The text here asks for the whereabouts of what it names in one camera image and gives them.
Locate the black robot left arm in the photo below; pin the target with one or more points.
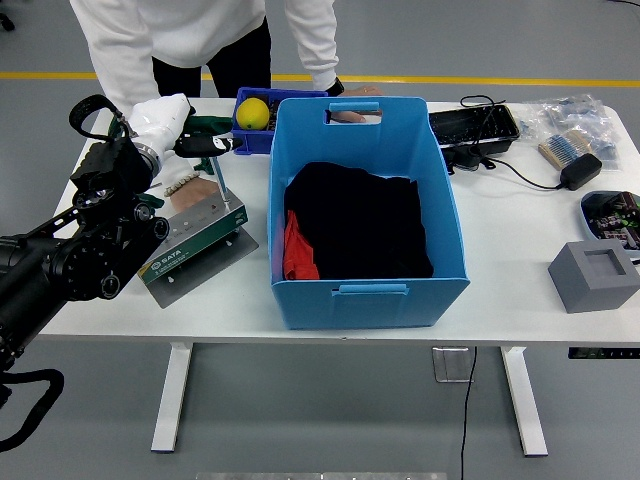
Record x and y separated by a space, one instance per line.
75 260

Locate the black table control panel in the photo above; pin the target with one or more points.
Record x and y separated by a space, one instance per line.
600 353

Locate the resistor strip bundle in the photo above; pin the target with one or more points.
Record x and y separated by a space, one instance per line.
560 150

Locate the person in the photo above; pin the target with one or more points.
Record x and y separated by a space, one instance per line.
175 30

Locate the black plastic tray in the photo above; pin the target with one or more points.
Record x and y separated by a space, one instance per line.
470 127

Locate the light blue tray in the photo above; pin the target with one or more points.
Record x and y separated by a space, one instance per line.
585 220

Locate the red cloth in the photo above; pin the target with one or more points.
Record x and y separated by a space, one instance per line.
297 250

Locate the black power adapter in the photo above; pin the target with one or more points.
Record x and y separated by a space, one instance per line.
580 171

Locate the black cloth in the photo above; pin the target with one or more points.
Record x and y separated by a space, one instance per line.
365 220

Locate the small dark blue bin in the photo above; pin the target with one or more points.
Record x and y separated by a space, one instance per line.
250 145

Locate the black wrist watch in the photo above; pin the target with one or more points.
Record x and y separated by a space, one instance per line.
336 87

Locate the person's left forearm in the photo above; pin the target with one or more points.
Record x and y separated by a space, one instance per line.
320 65

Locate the grey block with recess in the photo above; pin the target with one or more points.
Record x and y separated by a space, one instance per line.
585 295

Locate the person's right hand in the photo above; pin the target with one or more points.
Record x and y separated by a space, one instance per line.
195 195

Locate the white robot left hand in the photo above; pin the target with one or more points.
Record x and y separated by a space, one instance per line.
160 122

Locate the large blue plastic box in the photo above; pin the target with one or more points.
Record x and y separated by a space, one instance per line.
370 310

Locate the black chair caster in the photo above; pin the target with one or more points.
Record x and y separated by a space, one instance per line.
6 21

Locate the yellow ball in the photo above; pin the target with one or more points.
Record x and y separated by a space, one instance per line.
253 115

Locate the metal floor socket plate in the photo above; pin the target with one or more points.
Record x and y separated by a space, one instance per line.
450 365

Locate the green metal wrench holder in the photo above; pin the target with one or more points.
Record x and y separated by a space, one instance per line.
210 240

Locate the clear plastic component bags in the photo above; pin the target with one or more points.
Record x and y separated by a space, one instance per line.
575 112

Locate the white table leg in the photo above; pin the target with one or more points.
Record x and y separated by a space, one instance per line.
525 405
172 400

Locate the dark electronic parts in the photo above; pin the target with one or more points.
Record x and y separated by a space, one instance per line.
275 115

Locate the person's left hand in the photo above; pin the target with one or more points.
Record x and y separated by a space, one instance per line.
365 91

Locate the black plug block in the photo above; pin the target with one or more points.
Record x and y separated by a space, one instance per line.
467 159

